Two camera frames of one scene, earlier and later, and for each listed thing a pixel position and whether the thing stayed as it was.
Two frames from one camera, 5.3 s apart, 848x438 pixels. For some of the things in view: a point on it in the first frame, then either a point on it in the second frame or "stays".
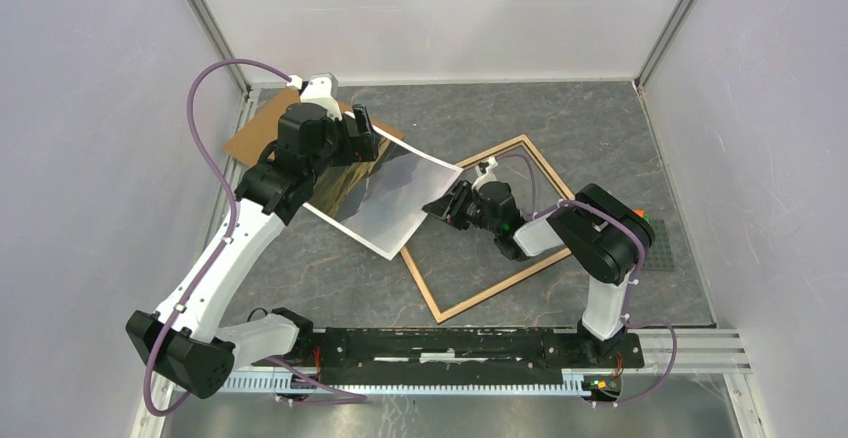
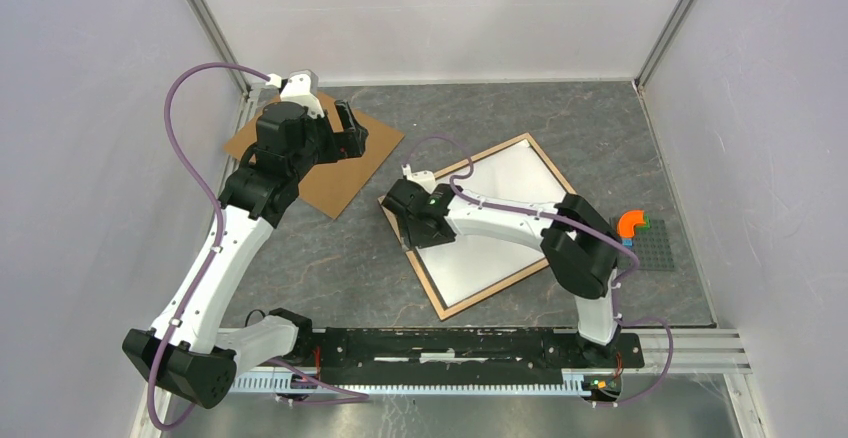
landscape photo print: x=378 y=198 -> x=465 y=265
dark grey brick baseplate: x=659 y=256 stays
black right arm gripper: x=449 y=206 -> x=413 y=238
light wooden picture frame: x=416 y=269 stays
